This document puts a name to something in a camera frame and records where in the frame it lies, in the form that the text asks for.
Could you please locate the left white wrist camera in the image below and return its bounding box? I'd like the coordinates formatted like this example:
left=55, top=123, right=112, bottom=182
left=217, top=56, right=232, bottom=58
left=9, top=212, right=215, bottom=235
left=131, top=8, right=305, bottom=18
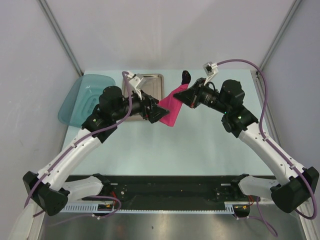
left=127, top=71, right=146, bottom=100

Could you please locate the teal plastic container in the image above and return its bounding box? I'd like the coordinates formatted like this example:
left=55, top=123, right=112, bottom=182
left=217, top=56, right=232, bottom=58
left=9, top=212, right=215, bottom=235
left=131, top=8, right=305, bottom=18
left=57, top=74, right=115, bottom=128

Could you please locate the aluminium corner post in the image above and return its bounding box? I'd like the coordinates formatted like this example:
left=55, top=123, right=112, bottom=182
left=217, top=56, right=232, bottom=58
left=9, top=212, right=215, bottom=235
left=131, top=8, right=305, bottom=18
left=259, top=0, right=304, bottom=71
left=36, top=0, right=84, bottom=76

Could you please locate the pink paper napkin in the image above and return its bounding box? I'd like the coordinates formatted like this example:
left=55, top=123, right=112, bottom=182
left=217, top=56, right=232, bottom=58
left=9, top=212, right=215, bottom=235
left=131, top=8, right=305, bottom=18
left=158, top=83, right=189, bottom=127

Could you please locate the white cable duct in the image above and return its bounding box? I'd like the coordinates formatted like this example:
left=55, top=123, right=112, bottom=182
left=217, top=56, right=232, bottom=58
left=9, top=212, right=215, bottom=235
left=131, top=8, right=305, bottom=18
left=60, top=202, right=235, bottom=214

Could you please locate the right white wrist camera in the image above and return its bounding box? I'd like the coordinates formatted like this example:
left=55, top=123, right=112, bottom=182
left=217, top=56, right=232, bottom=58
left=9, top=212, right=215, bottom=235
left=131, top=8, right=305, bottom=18
left=203, top=61, right=219, bottom=85

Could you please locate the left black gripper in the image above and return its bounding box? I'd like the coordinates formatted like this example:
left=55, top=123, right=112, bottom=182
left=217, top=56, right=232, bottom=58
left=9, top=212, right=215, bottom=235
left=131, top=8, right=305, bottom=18
left=112, top=88, right=170, bottom=124

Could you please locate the right aluminium corner post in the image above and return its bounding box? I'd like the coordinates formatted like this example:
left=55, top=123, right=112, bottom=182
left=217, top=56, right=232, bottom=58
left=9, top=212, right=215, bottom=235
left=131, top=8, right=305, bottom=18
left=259, top=0, right=304, bottom=71

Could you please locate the left aluminium corner post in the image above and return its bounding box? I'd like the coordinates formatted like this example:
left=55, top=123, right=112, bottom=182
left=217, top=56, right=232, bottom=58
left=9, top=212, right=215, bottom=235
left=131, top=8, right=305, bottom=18
left=36, top=0, right=84, bottom=76

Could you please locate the steel tray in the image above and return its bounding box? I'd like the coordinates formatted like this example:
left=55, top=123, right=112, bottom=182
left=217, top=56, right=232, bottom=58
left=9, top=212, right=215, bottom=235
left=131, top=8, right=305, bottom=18
left=122, top=73, right=165, bottom=122

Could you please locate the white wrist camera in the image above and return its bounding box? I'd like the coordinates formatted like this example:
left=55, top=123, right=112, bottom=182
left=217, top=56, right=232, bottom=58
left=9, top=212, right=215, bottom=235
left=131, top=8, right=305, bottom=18
left=203, top=61, right=219, bottom=85
left=127, top=71, right=146, bottom=100

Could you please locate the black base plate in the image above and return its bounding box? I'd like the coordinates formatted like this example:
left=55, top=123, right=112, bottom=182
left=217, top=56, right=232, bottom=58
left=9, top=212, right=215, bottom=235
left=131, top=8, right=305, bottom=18
left=98, top=175, right=256, bottom=207

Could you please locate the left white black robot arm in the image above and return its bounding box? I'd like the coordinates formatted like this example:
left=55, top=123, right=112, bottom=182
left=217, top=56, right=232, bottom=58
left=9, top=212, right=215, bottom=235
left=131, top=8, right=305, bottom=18
left=22, top=86, right=170, bottom=216

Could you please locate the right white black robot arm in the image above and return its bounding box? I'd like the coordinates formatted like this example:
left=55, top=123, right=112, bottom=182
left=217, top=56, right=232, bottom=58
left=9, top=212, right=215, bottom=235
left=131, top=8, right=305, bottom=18
left=174, top=78, right=320, bottom=213

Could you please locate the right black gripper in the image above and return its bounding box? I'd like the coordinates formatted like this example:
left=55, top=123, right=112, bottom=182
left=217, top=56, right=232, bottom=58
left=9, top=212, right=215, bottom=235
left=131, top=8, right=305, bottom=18
left=173, top=77, right=230, bottom=115

